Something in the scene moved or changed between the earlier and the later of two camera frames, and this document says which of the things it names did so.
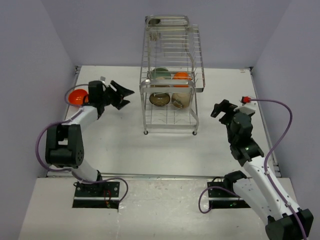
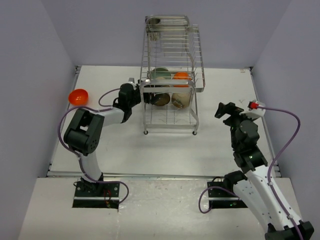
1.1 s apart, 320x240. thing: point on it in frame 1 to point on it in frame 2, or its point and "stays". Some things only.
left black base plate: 96,194 stays
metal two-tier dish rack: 171,73 stays
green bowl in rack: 161,72 stays
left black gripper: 119,103 to 147,96
